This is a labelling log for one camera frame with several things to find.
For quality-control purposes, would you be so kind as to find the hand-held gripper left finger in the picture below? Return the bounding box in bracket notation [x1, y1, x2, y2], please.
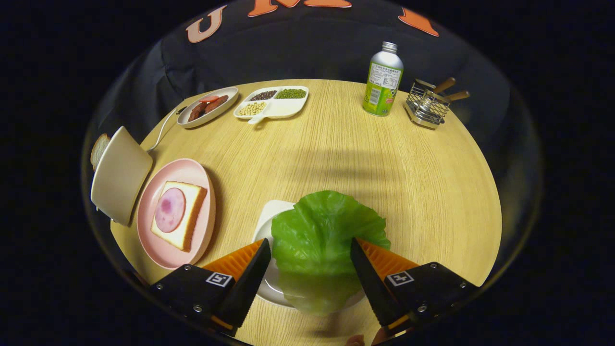
[150, 238, 272, 337]

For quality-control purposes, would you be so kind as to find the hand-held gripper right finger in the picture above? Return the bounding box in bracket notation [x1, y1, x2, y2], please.
[350, 237, 479, 337]

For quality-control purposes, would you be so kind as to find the green lettuce leaf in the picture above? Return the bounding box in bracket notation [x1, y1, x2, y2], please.
[271, 190, 391, 315]

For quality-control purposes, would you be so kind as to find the plain toast bread slice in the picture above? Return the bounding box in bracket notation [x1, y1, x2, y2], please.
[90, 133, 111, 170]

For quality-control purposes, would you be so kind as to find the white square plate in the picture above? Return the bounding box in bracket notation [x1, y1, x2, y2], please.
[252, 199, 366, 308]

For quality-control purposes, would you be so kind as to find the bread slice under ham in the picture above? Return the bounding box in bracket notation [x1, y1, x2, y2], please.
[151, 181, 208, 252]

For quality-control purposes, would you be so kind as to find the pink plate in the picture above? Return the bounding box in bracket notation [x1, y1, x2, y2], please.
[136, 158, 217, 271]

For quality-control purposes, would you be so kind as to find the pink ham slice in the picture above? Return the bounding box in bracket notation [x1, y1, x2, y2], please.
[155, 187, 186, 233]

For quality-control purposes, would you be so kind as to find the white toaster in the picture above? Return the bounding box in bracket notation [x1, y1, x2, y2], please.
[90, 126, 153, 226]

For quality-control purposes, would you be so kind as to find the white divided bean dish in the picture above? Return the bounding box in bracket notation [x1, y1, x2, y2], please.
[234, 86, 309, 125]

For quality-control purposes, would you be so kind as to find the white oval plate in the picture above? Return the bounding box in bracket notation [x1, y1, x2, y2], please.
[176, 87, 239, 129]

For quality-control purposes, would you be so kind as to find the silver bottle green label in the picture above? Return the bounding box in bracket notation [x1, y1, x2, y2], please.
[363, 41, 404, 117]

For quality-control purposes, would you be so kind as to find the black backdrop cloth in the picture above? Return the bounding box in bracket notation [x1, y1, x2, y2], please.
[94, 0, 510, 145]

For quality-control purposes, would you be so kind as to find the white toaster cable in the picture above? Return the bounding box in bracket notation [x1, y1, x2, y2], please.
[147, 107, 185, 153]

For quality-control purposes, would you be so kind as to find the metal wire rack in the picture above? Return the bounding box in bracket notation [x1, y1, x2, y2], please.
[404, 79, 450, 129]

